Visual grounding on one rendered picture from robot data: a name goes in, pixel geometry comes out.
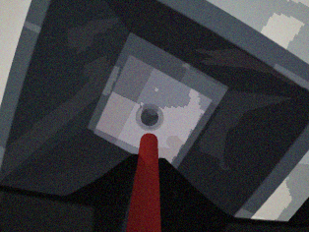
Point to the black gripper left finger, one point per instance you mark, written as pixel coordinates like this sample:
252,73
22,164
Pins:
99,206

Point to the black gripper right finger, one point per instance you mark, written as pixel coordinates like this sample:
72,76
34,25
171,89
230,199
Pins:
183,208

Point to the dark red peg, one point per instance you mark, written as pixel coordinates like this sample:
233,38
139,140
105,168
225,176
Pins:
144,213

